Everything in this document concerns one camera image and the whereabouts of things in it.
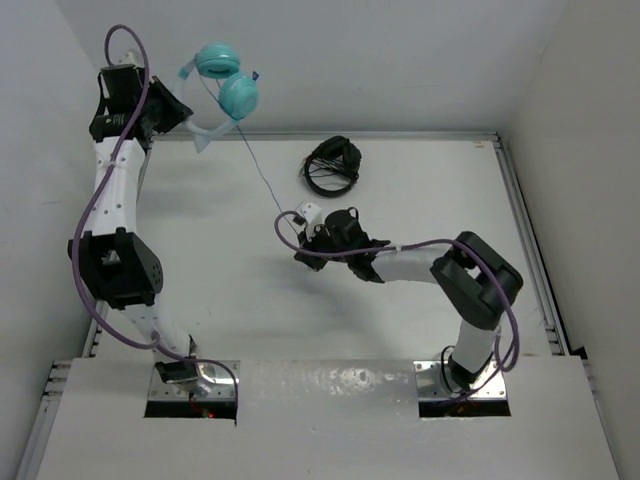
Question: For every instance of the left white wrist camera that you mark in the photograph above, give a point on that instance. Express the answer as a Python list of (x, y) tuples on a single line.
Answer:
[(132, 57)]

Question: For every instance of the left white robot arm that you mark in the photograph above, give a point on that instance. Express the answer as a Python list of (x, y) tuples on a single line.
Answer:
[(114, 264)]

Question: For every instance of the black headphones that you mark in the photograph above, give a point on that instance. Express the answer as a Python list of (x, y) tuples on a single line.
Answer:
[(336, 156)]

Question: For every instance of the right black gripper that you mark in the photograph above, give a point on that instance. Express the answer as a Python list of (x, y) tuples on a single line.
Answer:
[(320, 230)]

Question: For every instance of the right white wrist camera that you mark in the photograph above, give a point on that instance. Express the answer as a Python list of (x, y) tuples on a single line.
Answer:
[(309, 216)]

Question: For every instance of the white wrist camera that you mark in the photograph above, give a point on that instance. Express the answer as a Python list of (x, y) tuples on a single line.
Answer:
[(132, 57), (309, 216)]

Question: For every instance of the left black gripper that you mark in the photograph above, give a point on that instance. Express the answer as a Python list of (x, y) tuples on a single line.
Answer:
[(174, 112)]

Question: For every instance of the teal cat-ear headphones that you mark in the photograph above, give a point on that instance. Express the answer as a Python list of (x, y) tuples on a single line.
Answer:
[(237, 95)]

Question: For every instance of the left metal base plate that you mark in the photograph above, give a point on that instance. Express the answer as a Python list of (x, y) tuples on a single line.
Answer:
[(203, 390)]

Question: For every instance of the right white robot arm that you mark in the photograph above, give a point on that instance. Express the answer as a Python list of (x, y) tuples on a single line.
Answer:
[(478, 282)]

